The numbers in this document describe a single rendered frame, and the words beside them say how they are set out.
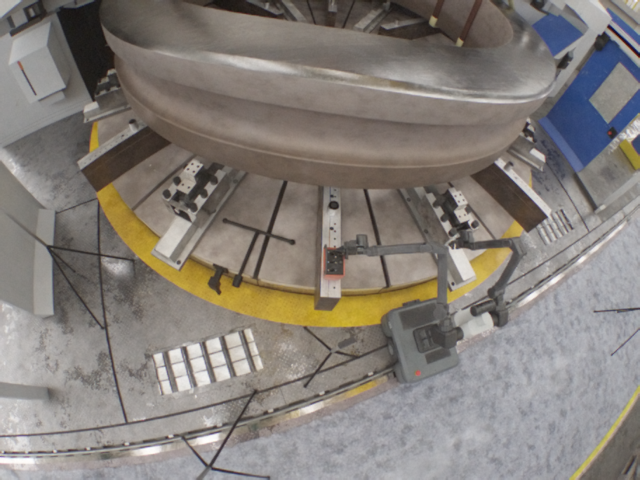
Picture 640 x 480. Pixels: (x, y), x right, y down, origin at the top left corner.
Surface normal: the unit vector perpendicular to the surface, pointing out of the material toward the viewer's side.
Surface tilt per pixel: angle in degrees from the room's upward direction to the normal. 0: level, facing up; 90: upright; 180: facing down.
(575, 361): 0
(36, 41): 24
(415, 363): 0
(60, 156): 0
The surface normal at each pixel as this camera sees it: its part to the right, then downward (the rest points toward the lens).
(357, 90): -0.01, 0.90
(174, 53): -0.21, 0.25
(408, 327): 0.12, -0.44
